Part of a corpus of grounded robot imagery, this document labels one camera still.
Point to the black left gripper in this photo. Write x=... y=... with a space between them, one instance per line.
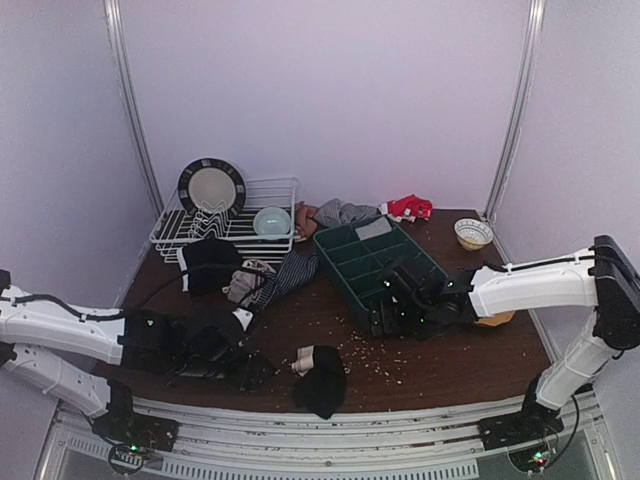
x=245 y=370

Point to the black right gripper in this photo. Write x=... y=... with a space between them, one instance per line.
x=382 y=317

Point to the green compartment tray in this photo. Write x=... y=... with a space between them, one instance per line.
x=353 y=265

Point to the grey boxer briefs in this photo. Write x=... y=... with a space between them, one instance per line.
x=376 y=228

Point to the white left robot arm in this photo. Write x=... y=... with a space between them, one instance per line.
x=36 y=329

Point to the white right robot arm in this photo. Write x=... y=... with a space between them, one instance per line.
x=599 y=277

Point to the beige striped underwear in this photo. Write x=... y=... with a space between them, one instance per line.
x=245 y=284

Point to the blue striped underwear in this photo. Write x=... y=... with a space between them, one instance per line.
x=295 y=271

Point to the grey crumpled underwear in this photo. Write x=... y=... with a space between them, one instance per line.
x=336 y=212

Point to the brown crumpled underwear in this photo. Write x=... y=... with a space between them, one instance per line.
x=305 y=222

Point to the yellow plate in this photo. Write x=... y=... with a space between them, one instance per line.
x=495 y=320

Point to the patterned white bowl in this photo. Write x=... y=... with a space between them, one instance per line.
x=472 y=234

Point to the red cloth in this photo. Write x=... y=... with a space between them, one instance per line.
x=409 y=208

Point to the light blue bowl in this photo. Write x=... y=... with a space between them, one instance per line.
x=271 y=221

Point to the black rimmed plate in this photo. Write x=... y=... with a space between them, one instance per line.
x=207 y=184

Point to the white wire dish rack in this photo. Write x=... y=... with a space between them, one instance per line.
x=178 y=227

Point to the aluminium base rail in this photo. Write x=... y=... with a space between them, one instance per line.
x=440 y=443

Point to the right aluminium frame post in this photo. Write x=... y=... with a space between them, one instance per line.
x=507 y=157

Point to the aluminium frame post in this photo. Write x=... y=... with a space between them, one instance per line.
x=117 y=40
x=507 y=157

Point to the left aluminium frame post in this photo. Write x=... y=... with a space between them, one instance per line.
x=117 y=40

